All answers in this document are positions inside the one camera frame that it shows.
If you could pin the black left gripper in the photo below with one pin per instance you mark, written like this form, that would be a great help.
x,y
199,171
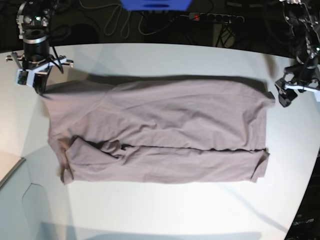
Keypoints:
x,y
306,75

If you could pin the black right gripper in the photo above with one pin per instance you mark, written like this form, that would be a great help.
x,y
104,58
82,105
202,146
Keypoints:
x,y
35,55

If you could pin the mauve grey t-shirt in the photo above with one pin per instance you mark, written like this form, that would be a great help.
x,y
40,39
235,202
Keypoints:
x,y
164,132

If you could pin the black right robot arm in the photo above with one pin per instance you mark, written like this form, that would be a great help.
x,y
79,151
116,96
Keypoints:
x,y
34,21

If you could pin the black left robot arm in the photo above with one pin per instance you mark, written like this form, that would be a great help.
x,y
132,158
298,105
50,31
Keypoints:
x,y
303,18

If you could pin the black power strip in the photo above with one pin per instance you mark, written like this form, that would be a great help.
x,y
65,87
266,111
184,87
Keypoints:
x,y
216,18

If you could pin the blue plastic box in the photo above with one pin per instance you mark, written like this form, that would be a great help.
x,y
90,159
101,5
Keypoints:
x,y
155,5

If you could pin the black keyboard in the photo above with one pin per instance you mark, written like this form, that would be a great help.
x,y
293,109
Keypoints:
x,y
306,223

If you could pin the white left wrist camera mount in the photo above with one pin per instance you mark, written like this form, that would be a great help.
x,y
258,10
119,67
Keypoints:
x,y
283,84

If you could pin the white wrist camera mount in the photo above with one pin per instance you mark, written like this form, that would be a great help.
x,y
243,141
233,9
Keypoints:
x,y
26,77
283,84

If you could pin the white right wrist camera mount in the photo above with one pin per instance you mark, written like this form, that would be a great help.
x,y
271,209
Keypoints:
x,y
26,77

